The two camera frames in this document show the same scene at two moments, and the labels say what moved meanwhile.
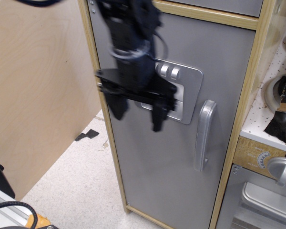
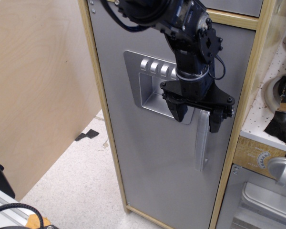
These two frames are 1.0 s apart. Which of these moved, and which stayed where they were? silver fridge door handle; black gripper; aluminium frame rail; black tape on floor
Moved: black gripper
Stayed: aluminium frame rail; black tape on floor; silver fridge door handle
